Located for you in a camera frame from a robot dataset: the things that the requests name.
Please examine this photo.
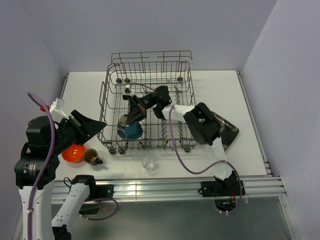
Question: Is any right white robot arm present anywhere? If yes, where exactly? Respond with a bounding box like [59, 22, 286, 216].
[122, 85, 241, 195]

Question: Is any black floral square plate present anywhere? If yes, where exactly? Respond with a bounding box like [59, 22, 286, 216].
[212, 111, 240, 151]

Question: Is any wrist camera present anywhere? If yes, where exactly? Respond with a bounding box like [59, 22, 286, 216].
[122, 84, 136, 101]
[39, 98, 69, 123]

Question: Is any clear drinking glass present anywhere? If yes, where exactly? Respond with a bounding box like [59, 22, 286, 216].
[141, 156, 156, 171]

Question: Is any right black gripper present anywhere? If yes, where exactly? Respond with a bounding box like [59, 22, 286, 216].
[126, 93, 158, 128]

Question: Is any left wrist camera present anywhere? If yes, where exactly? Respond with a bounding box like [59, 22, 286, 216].
[39, 98, 69, 123]

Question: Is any aluminium mounting rail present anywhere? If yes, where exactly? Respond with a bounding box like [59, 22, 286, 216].
[48, 174, 287, 205]

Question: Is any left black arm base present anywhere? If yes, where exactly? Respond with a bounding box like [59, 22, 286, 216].
[63, 175, 114, 215]

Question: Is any dark brown mug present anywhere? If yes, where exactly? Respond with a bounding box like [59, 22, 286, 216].
[82, 148, 103, 166]

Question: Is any orange bowl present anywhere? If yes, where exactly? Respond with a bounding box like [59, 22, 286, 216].
[61, 144, 86, 163]

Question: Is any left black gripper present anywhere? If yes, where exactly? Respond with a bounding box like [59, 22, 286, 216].
[48, 108, 106, 154]

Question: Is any grey wire dish rack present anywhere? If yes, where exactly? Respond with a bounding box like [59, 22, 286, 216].
[97, 50, 197, 155]

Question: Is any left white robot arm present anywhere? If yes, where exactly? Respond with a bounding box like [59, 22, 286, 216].
[14, 110, 106, 240]

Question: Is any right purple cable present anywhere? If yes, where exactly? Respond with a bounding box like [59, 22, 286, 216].
[131, 82, 245, 216]

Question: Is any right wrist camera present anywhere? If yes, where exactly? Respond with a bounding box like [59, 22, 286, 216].
[122, 84, 136, 101]

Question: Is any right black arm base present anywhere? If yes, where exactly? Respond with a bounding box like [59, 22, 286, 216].
[197, 178, 246, 212]

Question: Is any blue floral ceramic bowl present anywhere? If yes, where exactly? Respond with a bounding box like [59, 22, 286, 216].
[116, 114, 143, 141]

